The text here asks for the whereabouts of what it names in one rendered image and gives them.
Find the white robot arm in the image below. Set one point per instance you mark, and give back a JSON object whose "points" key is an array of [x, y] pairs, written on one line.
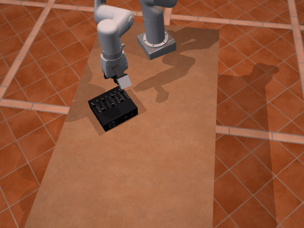
{"points": [[113, 22]]}

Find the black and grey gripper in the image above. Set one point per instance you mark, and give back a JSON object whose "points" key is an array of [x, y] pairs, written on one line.
{"points": [[108, 64]]}

